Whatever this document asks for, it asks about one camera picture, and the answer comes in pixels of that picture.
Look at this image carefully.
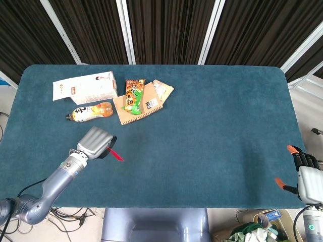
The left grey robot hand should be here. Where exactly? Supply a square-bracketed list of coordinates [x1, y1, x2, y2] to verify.
[76, 126, 118, 160]

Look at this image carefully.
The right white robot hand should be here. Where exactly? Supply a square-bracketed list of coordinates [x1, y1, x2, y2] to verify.
[274, 145, 323, 204]

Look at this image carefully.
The orange drink bottle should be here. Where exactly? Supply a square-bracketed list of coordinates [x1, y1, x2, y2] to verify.
[65, 102, 115, 124]

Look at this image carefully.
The brown spiral notebook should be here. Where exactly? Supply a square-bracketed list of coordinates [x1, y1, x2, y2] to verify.
[113, 82, 165, 126]

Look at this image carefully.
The white carton box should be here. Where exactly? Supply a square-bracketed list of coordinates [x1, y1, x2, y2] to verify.
[52, 71, 119, 105]

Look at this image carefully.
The green orange snack bag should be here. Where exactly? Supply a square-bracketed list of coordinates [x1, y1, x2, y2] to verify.
[122, 79, 146, 115]

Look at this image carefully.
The green crumpled cloth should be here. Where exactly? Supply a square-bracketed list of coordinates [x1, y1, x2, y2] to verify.
[229, 221, 265, 242]

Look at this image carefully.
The beige paper packet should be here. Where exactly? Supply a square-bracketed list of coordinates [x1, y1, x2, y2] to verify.
[152, 79, 175, 104]

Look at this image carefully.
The blue table cloth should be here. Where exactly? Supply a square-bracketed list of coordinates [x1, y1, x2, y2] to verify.
[0, 64, 307, 210]

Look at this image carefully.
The cardboard junk box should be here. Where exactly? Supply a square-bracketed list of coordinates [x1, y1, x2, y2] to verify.
[211, 208, 303, 242]

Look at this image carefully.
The blue-grey robot torso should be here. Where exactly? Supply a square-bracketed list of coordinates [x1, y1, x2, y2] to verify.
[100, 208, 210, 242]

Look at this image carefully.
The dark brown pleated curtain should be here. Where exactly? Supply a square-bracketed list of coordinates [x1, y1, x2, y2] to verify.
[131, 0, 218, 65]
[49, 0, 129, 65]
[0, 0, 79, 85]
[205, 0, 323, 68]

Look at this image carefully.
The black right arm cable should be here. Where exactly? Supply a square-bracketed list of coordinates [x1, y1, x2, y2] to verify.
[292, 204, 314, 242]

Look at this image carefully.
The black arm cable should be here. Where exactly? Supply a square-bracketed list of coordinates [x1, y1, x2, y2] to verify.
[292, 204, 314, 242]
[16, 177, 48, 198]

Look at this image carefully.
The black floor cable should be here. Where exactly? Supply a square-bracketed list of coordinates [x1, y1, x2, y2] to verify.
[49, 206, 98, 227]

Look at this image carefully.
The white frame post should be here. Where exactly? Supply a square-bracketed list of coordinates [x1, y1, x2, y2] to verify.
[280, 19, 323, 74]
[198, 0, 226, 65]
[116, 0, 136, 65]
[40, 0, 82, 64]

